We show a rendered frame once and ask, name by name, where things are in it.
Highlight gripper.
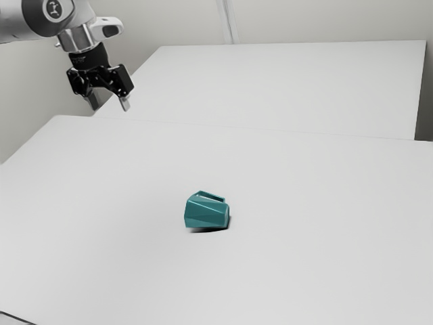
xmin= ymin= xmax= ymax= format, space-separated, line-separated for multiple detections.
xmin=66 ymin=43 xmax=135 ymax=112

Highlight teal faceted mug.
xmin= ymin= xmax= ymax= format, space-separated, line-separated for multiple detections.
xmin=183 ymin=190 xmax=232 ymax=233

